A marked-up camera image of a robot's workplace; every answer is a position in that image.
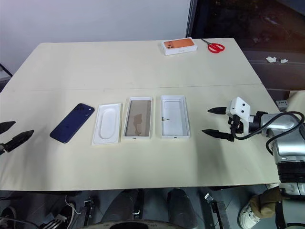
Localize white sneaker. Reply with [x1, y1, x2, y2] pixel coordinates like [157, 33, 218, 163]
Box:
[239, 197, 263, 229]

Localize white thin cable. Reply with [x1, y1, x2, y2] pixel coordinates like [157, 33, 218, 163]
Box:
[64, 195, 82, 216]

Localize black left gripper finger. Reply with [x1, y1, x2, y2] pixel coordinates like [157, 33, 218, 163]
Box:
[4, 129, 34, 153]
[0, 121, 17, 135]

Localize orange and white phone box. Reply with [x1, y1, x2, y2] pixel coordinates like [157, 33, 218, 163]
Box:
[159, 38, 199, 56]

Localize black metal table leg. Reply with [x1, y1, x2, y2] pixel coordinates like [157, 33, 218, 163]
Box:
[204, 192, 231, 229]

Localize red handled scissors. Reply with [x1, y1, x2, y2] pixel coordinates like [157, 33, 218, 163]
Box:
[201, 38, 226, 54]

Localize white moulded insert tray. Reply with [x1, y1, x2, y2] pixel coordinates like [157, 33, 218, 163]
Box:
[91, 102, 123, 146]

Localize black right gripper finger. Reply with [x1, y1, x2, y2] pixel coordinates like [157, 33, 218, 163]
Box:
[202, 129, 234, 142]
[207, 106, 227, 115]

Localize dark rounded shape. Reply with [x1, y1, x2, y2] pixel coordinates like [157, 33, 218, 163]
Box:
[167, 187, 203, 225]

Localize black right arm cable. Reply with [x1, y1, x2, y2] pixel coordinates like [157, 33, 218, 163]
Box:
[230, 111, 305, 158]

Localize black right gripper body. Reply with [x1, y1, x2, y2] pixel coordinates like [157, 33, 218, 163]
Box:
[227, 114, 246, 142]

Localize brown trouser leg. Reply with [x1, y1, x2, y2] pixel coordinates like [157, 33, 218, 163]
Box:
[252, 185, 288, 217]

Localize dark blue smartphone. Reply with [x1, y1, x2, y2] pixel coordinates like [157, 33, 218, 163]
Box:
[49, 103, 95, 145]

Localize dark monitor screen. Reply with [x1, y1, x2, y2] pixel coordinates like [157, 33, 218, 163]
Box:
[192, 0, 305, 40]

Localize grey window frame post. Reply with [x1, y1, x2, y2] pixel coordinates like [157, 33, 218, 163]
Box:
[185, 0, 195, 39]

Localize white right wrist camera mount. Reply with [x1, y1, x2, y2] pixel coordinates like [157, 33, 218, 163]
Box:
[225, 96, 252, 125]

